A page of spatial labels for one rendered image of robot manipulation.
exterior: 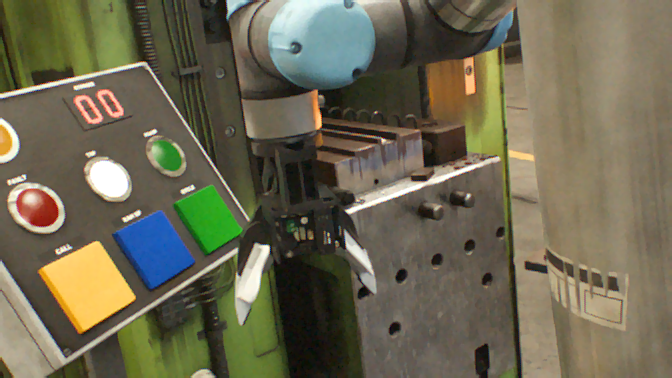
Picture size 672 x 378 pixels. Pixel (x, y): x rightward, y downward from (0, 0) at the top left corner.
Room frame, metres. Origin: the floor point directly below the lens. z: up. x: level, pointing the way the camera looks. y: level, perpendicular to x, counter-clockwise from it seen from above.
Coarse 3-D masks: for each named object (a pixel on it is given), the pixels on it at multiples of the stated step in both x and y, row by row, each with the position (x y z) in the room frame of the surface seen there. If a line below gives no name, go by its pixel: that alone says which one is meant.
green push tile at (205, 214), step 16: (208, 192) 0.91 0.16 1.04; (176, 208) 0.86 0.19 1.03; (192, 208) 0.87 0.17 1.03; (208, 208) 0.89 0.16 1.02; (224, 208) 0.91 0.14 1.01; (192, 224) 0.85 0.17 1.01; (208, 224) 0.87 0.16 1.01; (224, 224) 0.89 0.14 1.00; (208, 240) 0.85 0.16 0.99; (224, 240) 0.87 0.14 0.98
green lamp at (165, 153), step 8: (160, 144) 0.91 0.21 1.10; (168, 144) 0.92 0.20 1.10; (152, 152) 0.90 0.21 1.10; (160, 152) 0.90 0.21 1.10; (168, 152) 0.91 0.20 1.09; (176, 152) 0.92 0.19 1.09; (160, 160) 0.89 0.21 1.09; (168, 160) 0.90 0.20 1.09; (176, 160) 0.91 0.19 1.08; (168, 168) 0.90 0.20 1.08; (176, 168) 0.90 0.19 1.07
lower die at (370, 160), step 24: (336, 120) 1.50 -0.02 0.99; (336, 144) 1.29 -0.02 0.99; (360, 144) 1.27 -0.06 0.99; (384, 144) 1.26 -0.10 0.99; (408, 144) 1.29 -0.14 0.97; (336, 168) 1.20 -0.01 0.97; (360, 168) 1.23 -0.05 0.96; (384, 168) 1.26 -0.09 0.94; (408, 168) 1.29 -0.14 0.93; (360, 192) 1.22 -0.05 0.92
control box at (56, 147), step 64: (64, 128) 0.83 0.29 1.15; (128, 128) 0.90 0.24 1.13; (0, 192) 0.72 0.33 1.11; (64, 192) 0.77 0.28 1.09; (128, 192) 0.83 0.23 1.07; (192, 192) 0.90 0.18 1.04; (0, 256) 0.68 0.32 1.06; (64, 256) 0.72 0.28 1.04; (192, 256) 0.83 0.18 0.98; (0, 320) 0.68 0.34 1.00; (64, 320) 0.67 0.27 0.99; (128, 320) 0.72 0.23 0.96
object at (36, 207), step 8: (24, 192) 0.74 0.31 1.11; (32, 192) 0.74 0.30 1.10; (40, 192) 0.75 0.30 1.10; (16, 200) 0.73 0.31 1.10; (24, 200) 0.73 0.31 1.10; (32, 200) 0.74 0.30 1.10; (40, 200) 0.74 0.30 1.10; (48, 200) 0.75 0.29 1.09; (24, 208) 0.72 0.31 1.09; (32, 208) 0.73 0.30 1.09; (40, 208) 0.74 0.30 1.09; (48, 208) 0.74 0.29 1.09; (56, 208) 0.75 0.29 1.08; (24, 216) 0.72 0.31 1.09; (32, 216) 0.72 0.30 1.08; (40, 216) 0.73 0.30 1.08; (48, 216) 0.74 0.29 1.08; (56, 216) 0.74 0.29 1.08; (32, 224) 0.72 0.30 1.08; (40, 224) 0.72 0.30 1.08; (48, 224) 0.73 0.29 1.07
